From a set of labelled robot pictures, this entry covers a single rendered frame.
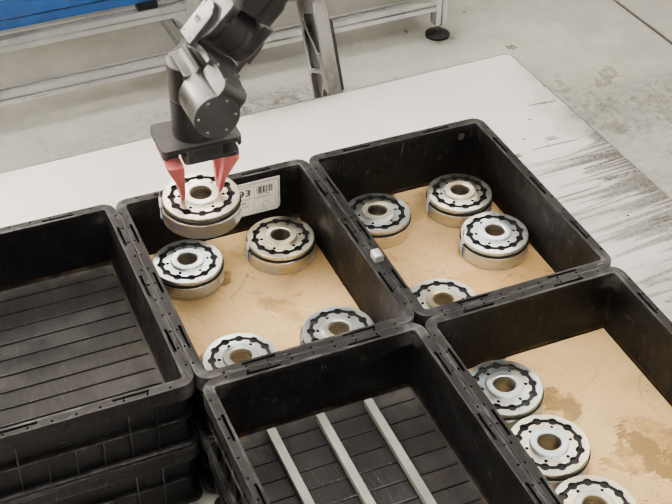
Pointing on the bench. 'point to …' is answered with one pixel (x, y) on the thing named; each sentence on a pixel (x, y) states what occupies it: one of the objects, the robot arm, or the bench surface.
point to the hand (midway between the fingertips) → (200, 188)
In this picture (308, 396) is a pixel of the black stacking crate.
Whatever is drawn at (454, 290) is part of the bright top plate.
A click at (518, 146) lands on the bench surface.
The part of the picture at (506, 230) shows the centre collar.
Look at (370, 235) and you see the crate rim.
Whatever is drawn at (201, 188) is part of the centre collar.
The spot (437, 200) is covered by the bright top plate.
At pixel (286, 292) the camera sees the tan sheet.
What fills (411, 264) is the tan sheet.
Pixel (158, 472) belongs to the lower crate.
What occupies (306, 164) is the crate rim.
